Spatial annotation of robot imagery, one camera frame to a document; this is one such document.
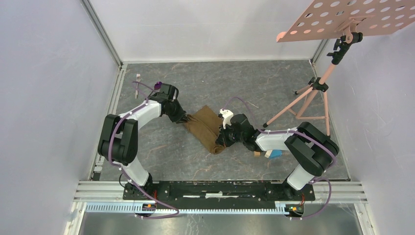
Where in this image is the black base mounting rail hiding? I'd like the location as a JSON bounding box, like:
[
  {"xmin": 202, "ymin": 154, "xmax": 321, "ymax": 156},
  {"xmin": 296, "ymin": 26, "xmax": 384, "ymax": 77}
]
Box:
[{"xmin": 122, "ymin": 180, "xmax": 316, "ymax": 211}]

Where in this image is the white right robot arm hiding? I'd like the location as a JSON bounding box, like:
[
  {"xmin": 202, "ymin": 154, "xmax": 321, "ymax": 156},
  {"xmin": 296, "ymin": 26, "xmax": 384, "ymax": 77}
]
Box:
[{"xmin": 216, "ymin": 110, "xmax": 340, "ymax": 200}]

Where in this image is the cream wooden block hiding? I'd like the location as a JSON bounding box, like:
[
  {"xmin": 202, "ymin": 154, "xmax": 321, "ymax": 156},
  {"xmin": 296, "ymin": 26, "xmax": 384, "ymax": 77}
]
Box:
[{"xmin": 265, "ymin": 150, "xmax": 272, "ymax": 158}]

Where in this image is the blue wooden triangle block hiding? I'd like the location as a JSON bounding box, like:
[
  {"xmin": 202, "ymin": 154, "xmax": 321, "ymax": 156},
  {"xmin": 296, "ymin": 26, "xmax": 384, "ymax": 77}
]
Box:
[{"xmin": 268, "ymin": 150, "xmax": 282, "ymax": 159}]

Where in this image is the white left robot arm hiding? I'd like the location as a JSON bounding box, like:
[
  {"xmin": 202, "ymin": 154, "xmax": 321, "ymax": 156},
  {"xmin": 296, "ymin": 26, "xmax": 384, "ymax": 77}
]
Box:
[{"xmin": 97, "ymin": 83, "xmax": 188, "ymax": 200}]

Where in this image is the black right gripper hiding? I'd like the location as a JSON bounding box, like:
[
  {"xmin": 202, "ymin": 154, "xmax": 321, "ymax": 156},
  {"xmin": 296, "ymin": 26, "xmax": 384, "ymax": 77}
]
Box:
[{"xmin": 216, "ymin": 121, "xmax": 245, "ymax": 148}]

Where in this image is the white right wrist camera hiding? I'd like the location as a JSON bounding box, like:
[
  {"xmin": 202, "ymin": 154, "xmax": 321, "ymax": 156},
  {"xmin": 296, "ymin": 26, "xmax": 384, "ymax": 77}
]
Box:
[{"xmin": 219, "ymin": 109, "xmax": 234, "ymax": 129}]

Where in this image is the silver fork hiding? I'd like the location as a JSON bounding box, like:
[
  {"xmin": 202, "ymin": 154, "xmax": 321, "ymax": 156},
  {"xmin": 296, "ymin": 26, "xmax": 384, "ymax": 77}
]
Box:
[{"xmin": 134, "ymin": 73, "xmax": 140, "ymax": 99}]

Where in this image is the brown cloth napkin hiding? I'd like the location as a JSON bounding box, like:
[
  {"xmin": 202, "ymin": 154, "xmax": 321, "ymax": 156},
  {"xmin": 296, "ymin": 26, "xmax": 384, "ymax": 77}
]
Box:
[{"xmin": 184, "ymin": 105, "xmax": 225, "ymax": 154}]

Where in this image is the purple metallic spoon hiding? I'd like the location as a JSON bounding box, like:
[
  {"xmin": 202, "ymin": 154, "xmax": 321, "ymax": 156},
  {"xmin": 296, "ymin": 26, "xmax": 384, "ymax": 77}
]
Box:
[{"xmin": 154, "ymin": 81, "xmax": 162, "ymax": 91}]

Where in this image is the pink music stand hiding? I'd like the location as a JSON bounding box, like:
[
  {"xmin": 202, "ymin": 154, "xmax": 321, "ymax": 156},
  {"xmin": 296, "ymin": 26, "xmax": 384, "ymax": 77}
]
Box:
[{"xmin": 263, "ymin": 0, "xmax": 415, "ymax": 135}]

